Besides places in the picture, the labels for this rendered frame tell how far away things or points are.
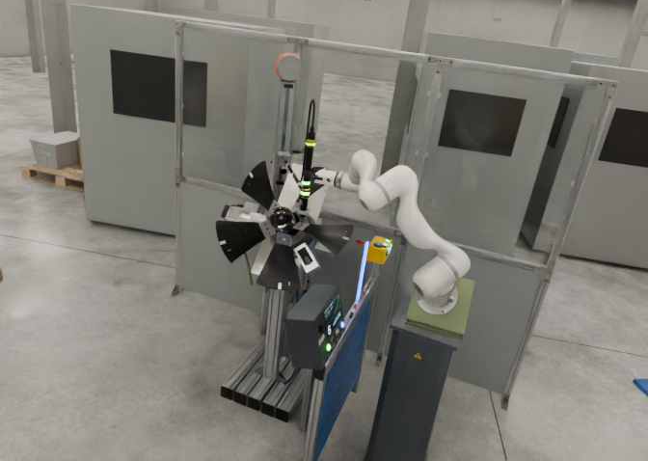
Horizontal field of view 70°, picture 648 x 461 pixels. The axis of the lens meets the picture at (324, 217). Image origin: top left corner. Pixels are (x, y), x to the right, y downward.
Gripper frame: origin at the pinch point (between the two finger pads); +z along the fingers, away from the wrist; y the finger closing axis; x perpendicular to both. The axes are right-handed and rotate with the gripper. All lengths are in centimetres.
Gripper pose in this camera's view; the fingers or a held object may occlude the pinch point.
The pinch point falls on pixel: (308, 172)
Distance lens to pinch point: 226.8
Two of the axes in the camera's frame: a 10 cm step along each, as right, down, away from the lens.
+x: 1.3, -9.2, -3.8
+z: -9.3, -2.5, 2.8
